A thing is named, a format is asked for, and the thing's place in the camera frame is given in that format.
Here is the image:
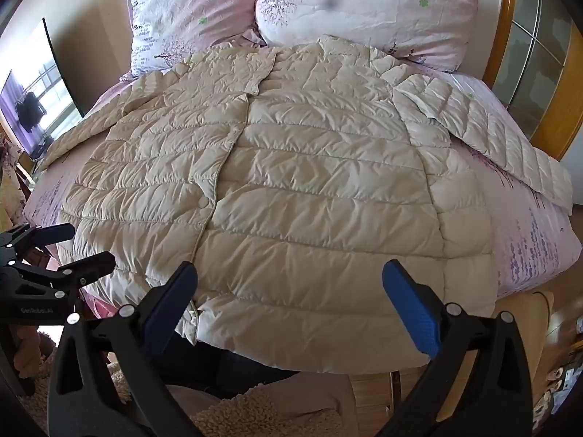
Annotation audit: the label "fluffy cream fleece cloth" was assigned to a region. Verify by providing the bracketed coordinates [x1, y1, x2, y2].
[189, 394, 342, 437]

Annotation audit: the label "pink floral bed sheet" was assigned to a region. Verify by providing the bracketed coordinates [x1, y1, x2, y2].
[23, 73, 583, 324]

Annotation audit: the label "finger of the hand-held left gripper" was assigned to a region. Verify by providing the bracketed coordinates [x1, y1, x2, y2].
[13, 222, 76, 252]
[18, 250, 117, 290]

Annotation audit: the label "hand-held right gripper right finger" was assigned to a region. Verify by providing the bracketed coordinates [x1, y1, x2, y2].
[362, 259, 536, 437]

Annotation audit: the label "person's dark pants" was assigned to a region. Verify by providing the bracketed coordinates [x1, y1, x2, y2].
[155, 341, 297, 397]

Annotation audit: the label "floral pink pillow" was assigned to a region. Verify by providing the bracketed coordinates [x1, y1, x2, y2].
[253, 0, 482, 74]
[124, 0, 265, 80]

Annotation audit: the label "cream puffer jacket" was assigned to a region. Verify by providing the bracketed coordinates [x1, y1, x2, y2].
[43, 34, 574, 369]

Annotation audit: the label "wooden framed glass door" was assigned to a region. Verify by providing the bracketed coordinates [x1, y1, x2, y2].
[482, 0, 583, 165]

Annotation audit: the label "yellow floral cloth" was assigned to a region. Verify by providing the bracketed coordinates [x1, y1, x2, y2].
[0, 137, 29, 233]

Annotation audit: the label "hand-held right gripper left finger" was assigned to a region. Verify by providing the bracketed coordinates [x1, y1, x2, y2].
[47, 260, 215, 437]

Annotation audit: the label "flat screen television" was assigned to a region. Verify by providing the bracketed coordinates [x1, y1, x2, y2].
[0, 18, 85, 158]

